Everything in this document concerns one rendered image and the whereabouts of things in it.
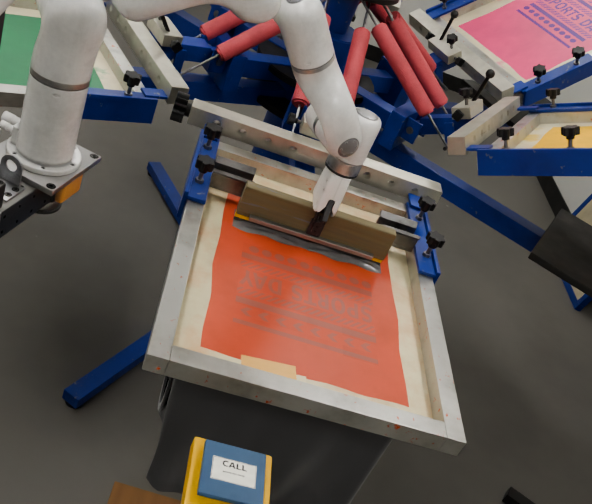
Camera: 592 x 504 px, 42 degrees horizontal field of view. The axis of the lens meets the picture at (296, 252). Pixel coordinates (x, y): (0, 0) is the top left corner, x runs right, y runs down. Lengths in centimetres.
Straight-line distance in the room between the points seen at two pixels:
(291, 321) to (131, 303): 143
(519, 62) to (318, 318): 163
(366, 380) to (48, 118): 74
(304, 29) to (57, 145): 46
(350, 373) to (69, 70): 73
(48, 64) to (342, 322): 75
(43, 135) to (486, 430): 224
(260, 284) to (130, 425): 103
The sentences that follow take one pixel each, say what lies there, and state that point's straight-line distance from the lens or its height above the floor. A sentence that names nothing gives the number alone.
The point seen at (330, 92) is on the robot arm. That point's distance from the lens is 146.
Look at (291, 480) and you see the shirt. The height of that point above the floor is 66.
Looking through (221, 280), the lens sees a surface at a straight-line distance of 155.
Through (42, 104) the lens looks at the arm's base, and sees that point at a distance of 131.
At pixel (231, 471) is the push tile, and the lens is 121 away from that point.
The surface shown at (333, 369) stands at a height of 95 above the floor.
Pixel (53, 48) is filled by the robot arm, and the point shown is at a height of 136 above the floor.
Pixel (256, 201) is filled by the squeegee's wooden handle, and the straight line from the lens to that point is 169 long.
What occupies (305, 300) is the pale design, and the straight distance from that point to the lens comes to 159.
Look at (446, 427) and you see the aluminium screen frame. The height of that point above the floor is 99.
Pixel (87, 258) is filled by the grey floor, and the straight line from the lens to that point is 303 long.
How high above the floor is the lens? 189
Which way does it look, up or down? 33 degrees down
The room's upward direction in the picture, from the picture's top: 25 degrees clockwise
